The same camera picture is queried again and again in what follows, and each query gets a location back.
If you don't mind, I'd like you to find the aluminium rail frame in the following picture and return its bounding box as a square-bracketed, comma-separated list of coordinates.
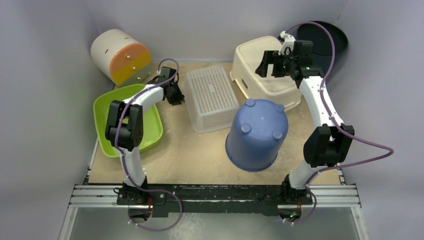
[59, 132, 369, 240]

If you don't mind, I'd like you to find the white green strainer tray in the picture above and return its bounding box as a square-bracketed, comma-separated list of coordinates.
[183, 65, 240, 133]

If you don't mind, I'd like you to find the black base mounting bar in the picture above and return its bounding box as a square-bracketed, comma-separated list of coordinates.
[113, 181, 313, 219]

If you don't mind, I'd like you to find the cream perforated plastic basket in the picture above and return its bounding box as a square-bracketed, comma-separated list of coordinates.
[229, 36, 302, 111]

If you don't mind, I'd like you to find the white cylindrical drawer box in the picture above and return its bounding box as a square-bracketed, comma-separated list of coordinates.
[90, 29, 152, 87]

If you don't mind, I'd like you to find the dark navy round bin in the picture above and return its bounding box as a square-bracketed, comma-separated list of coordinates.
[295, 21, 349, 73]

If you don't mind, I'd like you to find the large blue plastic bucket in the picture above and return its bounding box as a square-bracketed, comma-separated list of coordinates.
[225, 98, 289, 172]

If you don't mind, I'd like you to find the lime green tray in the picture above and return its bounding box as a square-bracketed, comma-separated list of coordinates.
[93, 83, 164, 158]

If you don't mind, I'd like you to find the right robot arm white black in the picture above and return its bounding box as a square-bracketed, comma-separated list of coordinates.
[255, 40, 355, 204]

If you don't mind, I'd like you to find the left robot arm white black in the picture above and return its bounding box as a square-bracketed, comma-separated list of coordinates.
[105, 67, 184, 205]

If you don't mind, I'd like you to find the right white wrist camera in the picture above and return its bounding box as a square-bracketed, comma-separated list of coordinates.
[277, 31, 296, 56]

